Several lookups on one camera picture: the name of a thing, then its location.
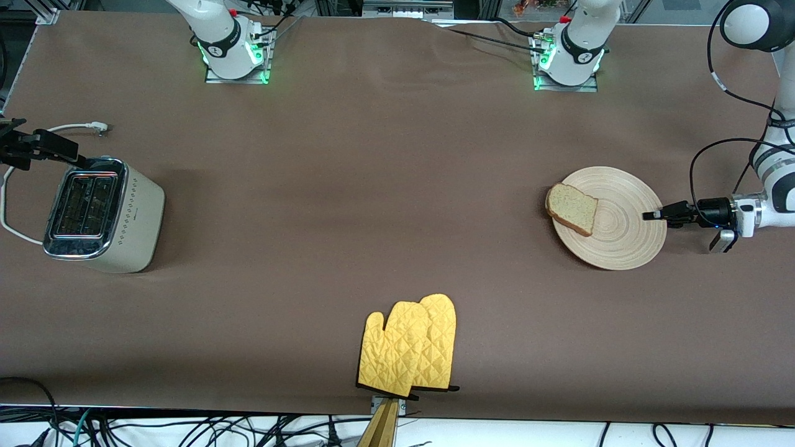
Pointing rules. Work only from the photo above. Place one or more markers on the cream and chrome toaster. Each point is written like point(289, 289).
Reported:
point(133, 217)

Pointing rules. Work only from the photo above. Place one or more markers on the grey metal box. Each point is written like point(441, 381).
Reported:
point(407, 9)

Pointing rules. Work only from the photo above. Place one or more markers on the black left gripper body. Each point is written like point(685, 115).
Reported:
point(713, 212)

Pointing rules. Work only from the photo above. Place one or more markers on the small metal clamp bracket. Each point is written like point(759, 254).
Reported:
point(402, 406)

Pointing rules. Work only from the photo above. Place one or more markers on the brown table cover mat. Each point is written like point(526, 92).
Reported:
point(372, 155)

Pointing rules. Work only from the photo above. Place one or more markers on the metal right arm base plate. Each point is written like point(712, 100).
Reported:
point(214, 77)

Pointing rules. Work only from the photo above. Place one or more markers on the yellow quilted oven mitt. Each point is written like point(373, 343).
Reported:
point(391, 354)
point(442, 335)

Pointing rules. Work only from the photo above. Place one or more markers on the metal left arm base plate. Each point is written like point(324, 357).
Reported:
point(587, 88)

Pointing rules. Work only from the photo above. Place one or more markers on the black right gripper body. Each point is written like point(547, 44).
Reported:
point(20, 148)

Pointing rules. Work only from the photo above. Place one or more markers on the round wooden plate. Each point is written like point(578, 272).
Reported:
point(621, 230)

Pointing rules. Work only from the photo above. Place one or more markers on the slice of brown bread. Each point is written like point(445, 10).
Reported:
point(571, 208)

